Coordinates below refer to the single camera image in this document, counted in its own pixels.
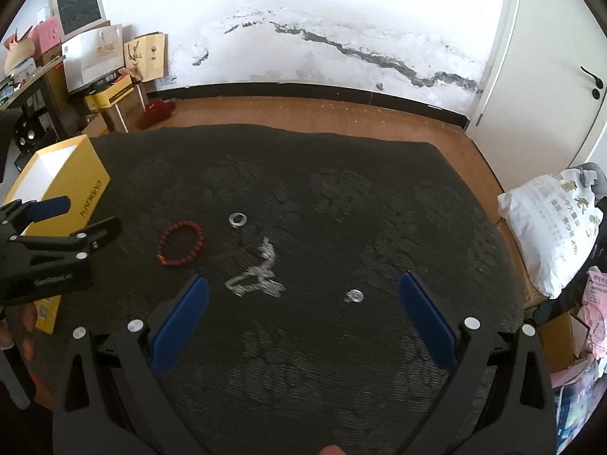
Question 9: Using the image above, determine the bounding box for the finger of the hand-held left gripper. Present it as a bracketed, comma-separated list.
[0, 195, 73, 229]
[9, 216, 122, 266]

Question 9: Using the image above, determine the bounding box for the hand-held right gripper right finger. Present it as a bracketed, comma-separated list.
[397, 270, 557, 455]

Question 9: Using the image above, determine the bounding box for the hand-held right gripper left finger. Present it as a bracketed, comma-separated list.
[51, 275, 212, 455]

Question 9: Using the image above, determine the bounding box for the yellow cardboard box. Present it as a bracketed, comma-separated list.
[2, 134, 111, 335]

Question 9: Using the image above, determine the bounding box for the red bead bracelet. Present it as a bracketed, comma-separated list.
[156, 220, 206, 267]

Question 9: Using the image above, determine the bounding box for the silver chain necklace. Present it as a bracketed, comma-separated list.
[224, 238, 286, 299]

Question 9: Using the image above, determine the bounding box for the person's left hand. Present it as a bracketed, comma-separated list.
[0, 302, 39, 361]

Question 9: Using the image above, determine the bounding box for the black speaker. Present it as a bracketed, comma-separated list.
[13, 116, 46, 155]

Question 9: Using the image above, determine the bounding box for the brown cardboard box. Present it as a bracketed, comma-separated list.
[102, 84, 149, 133]

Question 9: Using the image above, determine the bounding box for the black desk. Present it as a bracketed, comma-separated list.
[0, 57, 67, 152]

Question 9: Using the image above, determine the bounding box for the small yellow box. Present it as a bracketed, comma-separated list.
[84, 76, 136, 111]

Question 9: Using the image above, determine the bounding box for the red cloth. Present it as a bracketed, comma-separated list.
[140, 99, 176, 130]

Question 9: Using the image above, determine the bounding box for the cardboard box under sack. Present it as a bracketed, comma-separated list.
[524, 265, 577, 375]

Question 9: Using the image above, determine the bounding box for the black flat box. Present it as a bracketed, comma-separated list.
[69, 72, 130, 99]

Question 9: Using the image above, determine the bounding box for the white printed sack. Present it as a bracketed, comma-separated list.
[497, 168, 605, 299]

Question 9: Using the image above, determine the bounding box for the white paper bag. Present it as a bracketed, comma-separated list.
[61, 24, 125, 93]

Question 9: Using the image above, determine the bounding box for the tan bag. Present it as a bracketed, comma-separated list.
[4, 38, 38, 74]

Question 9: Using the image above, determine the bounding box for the pink plastic packet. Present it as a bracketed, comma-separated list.
[571, 268, 607, 361]

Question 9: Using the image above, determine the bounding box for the pink box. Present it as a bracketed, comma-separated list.
[29, 16, 64, 58]

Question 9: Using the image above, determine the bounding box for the kraft paper bag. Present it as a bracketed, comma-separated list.
[123, 33, 168, 83]

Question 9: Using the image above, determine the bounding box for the old white monitor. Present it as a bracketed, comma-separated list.
[49, 0, 107, 39]

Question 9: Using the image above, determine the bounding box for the white door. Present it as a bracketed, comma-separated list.
[467, 0, 607, 171]

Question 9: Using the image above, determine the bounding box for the black door handle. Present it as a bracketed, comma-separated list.
[580, 66, 605, 98]

